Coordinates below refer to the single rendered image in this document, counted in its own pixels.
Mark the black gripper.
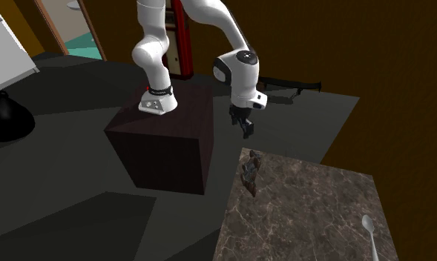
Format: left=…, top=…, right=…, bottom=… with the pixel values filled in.
left=228, top=104, right=255, bottom=140

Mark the dark brown jagged figure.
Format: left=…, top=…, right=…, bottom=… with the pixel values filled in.
left=240, top=149, right=263, bottom=198

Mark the dark brown robot stand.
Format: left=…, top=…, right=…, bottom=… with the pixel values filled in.
left=104, top=80, right=215, bottom=196

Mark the red tall cabinet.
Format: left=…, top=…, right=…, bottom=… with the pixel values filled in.
left=165, top=0, right=195, bottom=81

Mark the silver spoon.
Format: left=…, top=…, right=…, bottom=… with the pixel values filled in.
left=361, top=214, right=381, bottom=261

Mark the black round bag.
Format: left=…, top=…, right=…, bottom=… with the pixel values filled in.
left=0, top=90, right=36, bottom=143

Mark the white refrigerator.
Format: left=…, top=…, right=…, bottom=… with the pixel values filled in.
left=0, top=0, right=41, bottom=95

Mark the brown door frame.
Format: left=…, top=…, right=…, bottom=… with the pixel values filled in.
left=33, top=0, right=108, bottom=62

